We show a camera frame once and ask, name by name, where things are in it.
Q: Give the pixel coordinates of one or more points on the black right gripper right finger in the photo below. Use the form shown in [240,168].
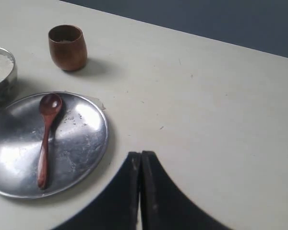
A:
[164,206]

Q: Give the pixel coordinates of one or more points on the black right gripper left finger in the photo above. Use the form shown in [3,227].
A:
[116,207]

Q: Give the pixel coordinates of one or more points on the red-brown wooden spoon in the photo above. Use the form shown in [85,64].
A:
[49,107]

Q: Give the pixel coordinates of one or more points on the steel bowl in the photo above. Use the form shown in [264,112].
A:
[8,76]

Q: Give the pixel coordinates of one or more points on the round steel plate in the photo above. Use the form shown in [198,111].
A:
[77,142]

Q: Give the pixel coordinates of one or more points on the brown wooden cup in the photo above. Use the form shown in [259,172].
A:
[67,47]

